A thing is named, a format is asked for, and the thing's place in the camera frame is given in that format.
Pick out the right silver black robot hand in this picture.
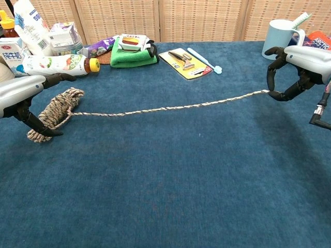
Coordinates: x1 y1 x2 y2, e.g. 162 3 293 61
264 45 331 102

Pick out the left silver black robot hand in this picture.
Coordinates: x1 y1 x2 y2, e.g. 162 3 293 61
0 73 78 137

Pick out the beige speckled braided rope bundle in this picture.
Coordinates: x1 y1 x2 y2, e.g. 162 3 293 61
26 87 271 143

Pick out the beige bowl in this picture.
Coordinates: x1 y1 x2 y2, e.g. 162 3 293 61
0 55 16 84

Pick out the orange arctic package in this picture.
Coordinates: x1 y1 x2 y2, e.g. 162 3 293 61
307 30 331 51

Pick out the white milk carton red print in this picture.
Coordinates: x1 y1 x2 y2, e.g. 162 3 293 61
0 37 32 76

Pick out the green white toothbrush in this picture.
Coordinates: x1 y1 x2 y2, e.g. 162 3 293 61
292 11 313 29

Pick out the white labelled bottle yellow cap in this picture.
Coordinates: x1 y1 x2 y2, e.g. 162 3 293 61
22 54 101 78

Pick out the tall white plastic pouch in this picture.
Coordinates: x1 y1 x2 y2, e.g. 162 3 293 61
13 0 54 57

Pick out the clear plastic tub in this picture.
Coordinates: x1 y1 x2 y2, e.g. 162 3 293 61
53 41 84 57

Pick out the honey bottle with yellow cap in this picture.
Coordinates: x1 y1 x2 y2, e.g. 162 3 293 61
0 9 19 38

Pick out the small white purple carton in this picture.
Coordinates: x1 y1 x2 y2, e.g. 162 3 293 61
49 21 83 49

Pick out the purple snack packet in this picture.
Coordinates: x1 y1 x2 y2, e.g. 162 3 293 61
77 35 120 59

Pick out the brown round coaster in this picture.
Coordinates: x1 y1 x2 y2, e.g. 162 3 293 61
97 50 112 65

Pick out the light blue toothbrush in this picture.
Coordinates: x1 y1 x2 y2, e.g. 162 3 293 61
187 47 223 75

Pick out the peeler on yellow card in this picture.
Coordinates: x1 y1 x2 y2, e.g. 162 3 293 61
158 48 214 80

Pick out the green folded towel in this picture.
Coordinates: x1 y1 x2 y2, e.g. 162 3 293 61
110 37 159 69

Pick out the woven bamboo folding screen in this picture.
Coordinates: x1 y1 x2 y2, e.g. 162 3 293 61
0 0 331 46

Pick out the small white box red print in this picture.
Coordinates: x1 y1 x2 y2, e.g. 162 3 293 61
117 34 151 53

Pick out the blue table cloth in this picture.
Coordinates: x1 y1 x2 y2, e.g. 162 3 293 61
0 41 331 248

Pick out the pale blue mug white handle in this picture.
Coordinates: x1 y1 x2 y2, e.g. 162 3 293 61
261 19 306 60

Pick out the black cloth strap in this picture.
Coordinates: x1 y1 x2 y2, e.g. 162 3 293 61
146 40 160 64

